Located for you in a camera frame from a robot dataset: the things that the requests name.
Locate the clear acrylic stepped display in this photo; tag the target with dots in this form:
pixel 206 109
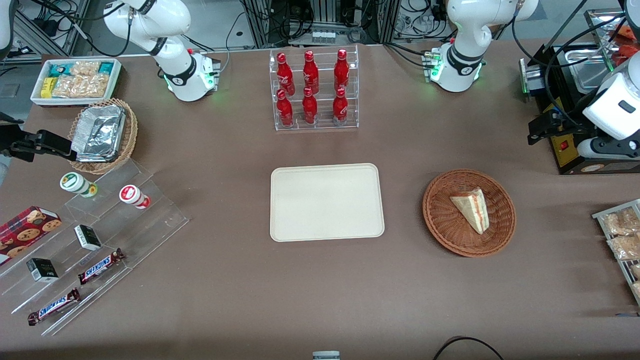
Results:
pixel 125 230

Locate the clear acrylic bottle rack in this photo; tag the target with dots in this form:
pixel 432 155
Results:
pixel 322 107

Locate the small black white box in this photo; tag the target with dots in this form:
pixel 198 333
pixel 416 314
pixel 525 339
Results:
pixel 88 237
pixel 42 270

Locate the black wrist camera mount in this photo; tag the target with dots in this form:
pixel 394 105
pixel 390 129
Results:
pixel 610 148

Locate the yellow snack pack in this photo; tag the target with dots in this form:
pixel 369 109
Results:
pixel 47 87

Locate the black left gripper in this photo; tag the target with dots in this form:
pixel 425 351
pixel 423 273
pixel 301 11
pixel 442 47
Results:
pixel 569 128

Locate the round brown wicker basket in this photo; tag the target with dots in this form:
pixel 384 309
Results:
pixel 450 227

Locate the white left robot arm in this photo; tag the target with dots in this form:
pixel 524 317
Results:
pixel 462 60

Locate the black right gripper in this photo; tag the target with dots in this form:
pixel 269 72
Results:
pixel 11 136

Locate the cream plastic tray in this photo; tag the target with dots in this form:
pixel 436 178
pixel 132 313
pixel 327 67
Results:
pixel 325 205

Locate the red lid yogurt cup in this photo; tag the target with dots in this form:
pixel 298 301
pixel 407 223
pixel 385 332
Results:
pixel 132 196

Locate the tray of packaged snacks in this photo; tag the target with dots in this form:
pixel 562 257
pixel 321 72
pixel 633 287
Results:
pixel 625 265

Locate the clear bag of pastry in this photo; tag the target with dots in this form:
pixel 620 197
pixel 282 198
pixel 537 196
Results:
pixel 620 222
pixel 625 247

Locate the white power strip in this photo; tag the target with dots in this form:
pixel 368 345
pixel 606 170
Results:
pixel 324 37

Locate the white rectangular snack bin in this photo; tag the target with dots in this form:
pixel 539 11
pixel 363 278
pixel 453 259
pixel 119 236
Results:
pixel 40 100

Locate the green lid yogurt cup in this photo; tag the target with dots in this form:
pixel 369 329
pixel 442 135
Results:
pixel 75 183

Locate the black food warmer machine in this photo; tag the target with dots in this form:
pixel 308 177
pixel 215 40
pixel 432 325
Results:
pixel 565 155

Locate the grey white device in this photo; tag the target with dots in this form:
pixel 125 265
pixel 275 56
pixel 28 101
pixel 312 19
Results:
pixel 326 356

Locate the red cookie box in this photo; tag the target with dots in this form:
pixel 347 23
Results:
pixel 25 232

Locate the teal snack pack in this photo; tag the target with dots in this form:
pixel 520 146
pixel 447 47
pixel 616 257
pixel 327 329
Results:
pixel 106 68
pixel 58 70

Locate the Snickers chocolate bar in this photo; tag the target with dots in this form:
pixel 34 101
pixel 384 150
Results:
pixel 100 266
pixel 52 306

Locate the aluminium foil container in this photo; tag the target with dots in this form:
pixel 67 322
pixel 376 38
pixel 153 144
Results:
pixel 100 132

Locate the triangle sandwich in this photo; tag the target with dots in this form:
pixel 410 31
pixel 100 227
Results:
pixel 472 206

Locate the clear bag of crackers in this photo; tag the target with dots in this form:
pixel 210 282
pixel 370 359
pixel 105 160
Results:
pixel 82 85

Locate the steel pan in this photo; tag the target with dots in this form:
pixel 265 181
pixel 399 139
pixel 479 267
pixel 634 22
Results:
pixel 585 70

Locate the aluminium frame rack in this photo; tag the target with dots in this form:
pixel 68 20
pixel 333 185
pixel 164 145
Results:
pixel 325 15

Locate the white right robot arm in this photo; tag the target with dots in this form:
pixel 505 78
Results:
pixel 185 75

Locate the red cola bottle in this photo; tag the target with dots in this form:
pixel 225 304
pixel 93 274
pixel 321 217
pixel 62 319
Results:
pixel 341 72
pixel 285 75
pixel 340 109
pixel 309 109
pixel 311 74
pixel 285 110

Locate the tan wicker basket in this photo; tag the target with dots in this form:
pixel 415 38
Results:
pixel 129 137

